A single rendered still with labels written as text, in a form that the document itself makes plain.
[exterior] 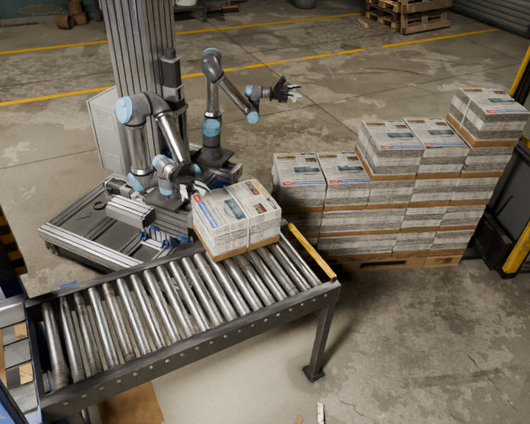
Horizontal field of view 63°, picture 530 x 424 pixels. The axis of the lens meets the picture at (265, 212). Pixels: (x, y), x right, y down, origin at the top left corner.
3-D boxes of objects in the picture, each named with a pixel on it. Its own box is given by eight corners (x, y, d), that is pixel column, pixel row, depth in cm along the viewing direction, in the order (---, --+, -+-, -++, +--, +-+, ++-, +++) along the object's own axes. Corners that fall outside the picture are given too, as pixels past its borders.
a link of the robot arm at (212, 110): (203, 136, 287) (199, 53, 252) (205, 125, 298) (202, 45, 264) (221, 137, 287) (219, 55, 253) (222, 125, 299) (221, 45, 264)
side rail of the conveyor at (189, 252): (282, 233, 254) (283, 217, 246) (287, 239, 250) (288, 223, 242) (32, 315, 201) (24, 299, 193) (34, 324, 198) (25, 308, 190)
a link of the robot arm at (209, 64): (209, 57, 242) (264, 118, 267) (210, 50, 251) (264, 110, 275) (193, 70, 247) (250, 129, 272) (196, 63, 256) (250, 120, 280)
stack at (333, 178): (266, 241, 346) (272, 151, 293) (405, 234, 361) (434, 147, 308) (272, 278, 317) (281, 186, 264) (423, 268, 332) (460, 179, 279)
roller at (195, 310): (177, 264, 221) (176, 257, 218) (213, 336, 190) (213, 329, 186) (167, 267, 219) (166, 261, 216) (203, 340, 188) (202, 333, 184)
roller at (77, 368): (69, 299, 200) (66, 293, 197) (89, 386, 169) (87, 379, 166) (57, 304, 198) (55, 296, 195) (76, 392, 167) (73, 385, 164)
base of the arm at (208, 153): (196, 156, 286) (195, 144, 279) (208, 146, 297) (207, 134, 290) (215, 163, 281) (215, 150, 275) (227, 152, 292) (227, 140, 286)
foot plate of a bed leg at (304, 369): (315, 357, 268) (316, 357, 267) (329, 377, 258) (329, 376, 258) (297, 367, 263) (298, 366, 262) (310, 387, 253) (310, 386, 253)
